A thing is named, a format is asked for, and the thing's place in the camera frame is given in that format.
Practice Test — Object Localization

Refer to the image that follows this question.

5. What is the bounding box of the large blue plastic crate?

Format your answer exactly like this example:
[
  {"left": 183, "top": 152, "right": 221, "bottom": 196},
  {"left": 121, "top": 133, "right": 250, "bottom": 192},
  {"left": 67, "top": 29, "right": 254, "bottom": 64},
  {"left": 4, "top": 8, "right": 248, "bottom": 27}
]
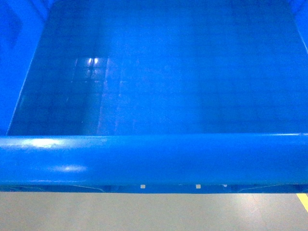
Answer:
[{"left": 0, "top": 0, "right": 308, "bottom": 194}]

